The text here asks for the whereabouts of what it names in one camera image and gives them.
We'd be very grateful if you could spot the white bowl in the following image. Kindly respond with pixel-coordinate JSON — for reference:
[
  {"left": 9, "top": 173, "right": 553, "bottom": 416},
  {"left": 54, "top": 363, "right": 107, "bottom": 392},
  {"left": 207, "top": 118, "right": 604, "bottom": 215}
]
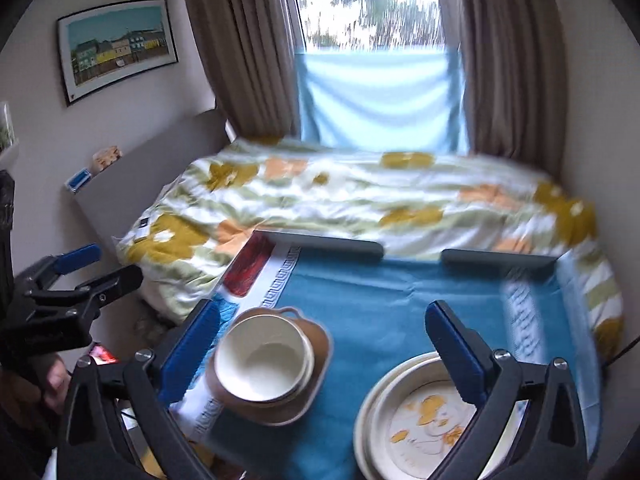
[{"left": 214, "top": 313, "right": 317, "bottom": 404}]

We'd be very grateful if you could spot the pink handled bowl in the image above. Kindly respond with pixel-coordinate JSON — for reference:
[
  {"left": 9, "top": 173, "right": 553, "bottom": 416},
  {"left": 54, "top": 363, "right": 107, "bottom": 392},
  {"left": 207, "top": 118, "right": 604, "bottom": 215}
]
[{"left": 205, "top": 307, "right": 333, "bottom": 427}]

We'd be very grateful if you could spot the small white duck plate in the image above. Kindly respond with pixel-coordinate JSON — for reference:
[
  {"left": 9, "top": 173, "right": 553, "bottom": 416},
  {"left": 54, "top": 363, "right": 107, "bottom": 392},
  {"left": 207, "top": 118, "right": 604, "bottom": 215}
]
[{"left": 369, "top": 364, "right": 532, "bottom": 480}]

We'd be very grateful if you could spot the large yellow duck plate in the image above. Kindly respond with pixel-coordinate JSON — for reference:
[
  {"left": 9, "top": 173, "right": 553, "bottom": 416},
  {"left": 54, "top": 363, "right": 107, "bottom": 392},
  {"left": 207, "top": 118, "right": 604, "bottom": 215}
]
[{"left": 352, "top": 351, "right": 439, "bottom": 480}]

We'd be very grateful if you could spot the person's left hand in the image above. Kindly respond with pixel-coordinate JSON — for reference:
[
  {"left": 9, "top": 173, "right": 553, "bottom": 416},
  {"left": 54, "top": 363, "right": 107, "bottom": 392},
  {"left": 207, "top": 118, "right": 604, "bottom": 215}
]
[{"left": 0, "top": 351, "right": 74, "bottom": 416}]

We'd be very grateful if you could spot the red packet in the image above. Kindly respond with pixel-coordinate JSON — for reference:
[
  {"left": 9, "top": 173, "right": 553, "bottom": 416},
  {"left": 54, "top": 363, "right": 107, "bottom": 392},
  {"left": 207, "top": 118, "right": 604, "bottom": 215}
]
[{"left": 88, "top": 342, "right": 118, "bottom": 365}]

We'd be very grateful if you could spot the grey headboard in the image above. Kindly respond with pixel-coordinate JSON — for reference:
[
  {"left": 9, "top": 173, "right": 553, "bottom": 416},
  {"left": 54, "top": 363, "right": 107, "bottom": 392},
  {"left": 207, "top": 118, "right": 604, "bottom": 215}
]
[{"left": 74, "top": 110, "right": 229, "bottom": 255}]

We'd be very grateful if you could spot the floral duvet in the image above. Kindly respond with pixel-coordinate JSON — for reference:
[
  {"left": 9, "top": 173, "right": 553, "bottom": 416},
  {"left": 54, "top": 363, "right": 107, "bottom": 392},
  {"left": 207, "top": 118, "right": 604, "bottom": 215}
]
[{"left": 116, "top": 140, "right": 623, "bottom": 359}]

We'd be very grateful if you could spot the blue white box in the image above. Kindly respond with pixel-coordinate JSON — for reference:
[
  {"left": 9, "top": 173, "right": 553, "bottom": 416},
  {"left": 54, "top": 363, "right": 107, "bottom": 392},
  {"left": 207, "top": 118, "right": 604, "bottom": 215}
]
[{"left": 65, "top": 168, "right": 93, "bottom": 194}]

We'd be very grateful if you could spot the small beige toy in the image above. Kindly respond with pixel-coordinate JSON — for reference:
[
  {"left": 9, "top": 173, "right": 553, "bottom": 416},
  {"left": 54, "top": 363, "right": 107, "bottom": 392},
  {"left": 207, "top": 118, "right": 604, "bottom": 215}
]
[{"left": 92, "top": 145, "right": 122, "bottom": 174}]

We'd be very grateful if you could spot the teal patterned tablecloth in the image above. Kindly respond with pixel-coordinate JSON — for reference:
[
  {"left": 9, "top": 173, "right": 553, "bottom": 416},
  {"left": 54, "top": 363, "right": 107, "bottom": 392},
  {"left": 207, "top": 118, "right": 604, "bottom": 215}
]
[{"left": 171, "top": 247, "right": 601, "bottom": 479}]

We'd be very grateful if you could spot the grey bed tray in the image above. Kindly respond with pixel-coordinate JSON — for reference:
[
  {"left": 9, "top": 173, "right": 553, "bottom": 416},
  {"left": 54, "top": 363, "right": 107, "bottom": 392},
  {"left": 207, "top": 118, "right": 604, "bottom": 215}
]
[{"left": 254, "top": 228, "right": 559, "bottom": 270}]

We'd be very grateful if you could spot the framed houses picture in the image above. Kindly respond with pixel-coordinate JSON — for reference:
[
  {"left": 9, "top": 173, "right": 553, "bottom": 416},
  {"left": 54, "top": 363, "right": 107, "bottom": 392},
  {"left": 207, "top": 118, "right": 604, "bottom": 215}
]
[{"left": 55, "top": 0, "right": 178, "bottom": 105}]

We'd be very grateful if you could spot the left brown curtain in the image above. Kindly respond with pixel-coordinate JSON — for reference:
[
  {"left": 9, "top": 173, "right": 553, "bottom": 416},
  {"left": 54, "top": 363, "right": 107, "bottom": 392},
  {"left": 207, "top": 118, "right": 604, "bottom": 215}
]
[{"left": 186, "top": 0, "right": 300, "bottom": 138}]

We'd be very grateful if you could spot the brown curtain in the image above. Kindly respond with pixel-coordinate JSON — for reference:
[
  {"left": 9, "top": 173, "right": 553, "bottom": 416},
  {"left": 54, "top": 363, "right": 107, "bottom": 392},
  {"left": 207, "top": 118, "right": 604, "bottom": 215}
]
[
  {"left": 186, "top": 0, "right": 300, "bottom": 138},
  {"left": 439, "top": 0, "right": 568, "bottom": 177}
]

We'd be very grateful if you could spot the light blue window cloth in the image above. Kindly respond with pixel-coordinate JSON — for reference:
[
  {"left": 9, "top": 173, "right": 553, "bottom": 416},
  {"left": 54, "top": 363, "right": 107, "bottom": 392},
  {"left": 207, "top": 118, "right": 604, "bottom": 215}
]
[{"left": 295, "top": 47, "right": 469, "bottom": 154}]

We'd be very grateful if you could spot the right brown curtain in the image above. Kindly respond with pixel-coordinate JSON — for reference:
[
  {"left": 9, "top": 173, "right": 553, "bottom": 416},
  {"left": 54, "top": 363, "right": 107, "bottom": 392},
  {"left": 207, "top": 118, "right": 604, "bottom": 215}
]
[{"left": 439, "top": 0, "right": 568, "bottom": 177}]

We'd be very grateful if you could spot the window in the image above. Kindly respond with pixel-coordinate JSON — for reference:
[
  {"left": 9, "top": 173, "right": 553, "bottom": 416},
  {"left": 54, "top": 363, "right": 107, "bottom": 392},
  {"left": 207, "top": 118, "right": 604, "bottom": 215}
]
[{"left": 295, "top": 0, "right": 446, "bottom": 51}]

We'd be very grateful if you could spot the black cable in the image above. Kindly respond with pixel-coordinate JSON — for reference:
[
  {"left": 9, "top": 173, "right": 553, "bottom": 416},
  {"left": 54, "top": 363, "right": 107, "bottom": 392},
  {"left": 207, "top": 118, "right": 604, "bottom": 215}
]
[{"left": 602, "top": 334, "right": 640, "bottom": 369}]

